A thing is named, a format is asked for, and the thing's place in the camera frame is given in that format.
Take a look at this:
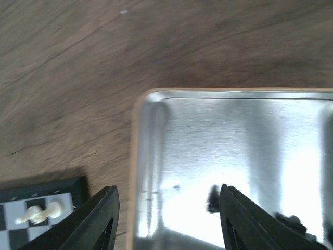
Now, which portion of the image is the magnetic chess board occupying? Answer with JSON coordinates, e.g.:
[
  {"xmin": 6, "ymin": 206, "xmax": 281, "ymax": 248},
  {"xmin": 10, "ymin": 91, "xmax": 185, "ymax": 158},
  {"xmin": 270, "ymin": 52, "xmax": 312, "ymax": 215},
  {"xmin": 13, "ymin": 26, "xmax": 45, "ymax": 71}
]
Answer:
[{"xmin": 1, "ymin": 176, "xmax": 89, "ymax": 249}]

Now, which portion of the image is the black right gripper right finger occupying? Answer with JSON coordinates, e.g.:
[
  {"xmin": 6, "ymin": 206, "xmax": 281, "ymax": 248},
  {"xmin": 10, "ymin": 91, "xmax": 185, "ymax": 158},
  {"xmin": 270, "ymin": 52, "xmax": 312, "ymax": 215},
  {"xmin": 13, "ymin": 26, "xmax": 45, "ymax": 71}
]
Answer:
[{"xmin": 219, "ymin": 184, "xmax": 325, "ymax": 250}]

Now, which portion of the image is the black chess piece in tin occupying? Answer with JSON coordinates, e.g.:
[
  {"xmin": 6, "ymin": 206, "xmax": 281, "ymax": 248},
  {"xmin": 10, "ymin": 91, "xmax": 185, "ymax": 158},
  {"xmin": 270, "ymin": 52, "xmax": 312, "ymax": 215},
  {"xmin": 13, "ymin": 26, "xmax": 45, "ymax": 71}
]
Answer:
[
  {"xmin": 274, "ymin": 213, "xmax": 317, "ymax": 242},
  {"xmin": 207, "ymin": 185, "xmax": 220, "ymax": 214}
]

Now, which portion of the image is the white chess piece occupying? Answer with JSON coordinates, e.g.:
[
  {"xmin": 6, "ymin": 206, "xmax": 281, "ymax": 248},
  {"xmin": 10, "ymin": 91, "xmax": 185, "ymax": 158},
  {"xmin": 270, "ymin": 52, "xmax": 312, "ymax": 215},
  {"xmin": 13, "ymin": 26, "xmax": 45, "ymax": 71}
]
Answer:
[
  {"xmin": 43, "ymin": 201, "xmax": 63, "ymax": 218},
  {"xmin": 15, "ymin": 205, "xmax": 46, "ymax": 225}
]

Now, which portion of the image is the gold metal tin tray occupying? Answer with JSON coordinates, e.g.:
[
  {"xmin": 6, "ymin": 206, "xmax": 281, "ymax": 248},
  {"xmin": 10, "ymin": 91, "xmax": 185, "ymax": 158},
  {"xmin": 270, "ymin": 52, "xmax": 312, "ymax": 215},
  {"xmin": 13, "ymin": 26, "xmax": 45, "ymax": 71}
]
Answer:
[{"xmin": 126, "ymin": 88, "xmax": 332, "ymax": 249}]

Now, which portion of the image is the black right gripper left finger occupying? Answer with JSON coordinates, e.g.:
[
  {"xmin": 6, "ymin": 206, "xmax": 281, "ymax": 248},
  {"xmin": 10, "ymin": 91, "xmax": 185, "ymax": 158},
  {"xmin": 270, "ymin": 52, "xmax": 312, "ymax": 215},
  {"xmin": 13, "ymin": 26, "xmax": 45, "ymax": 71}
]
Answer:
[{"xmin": 20, "ymin": 185, "xmax": 120, "ymax": 250}]

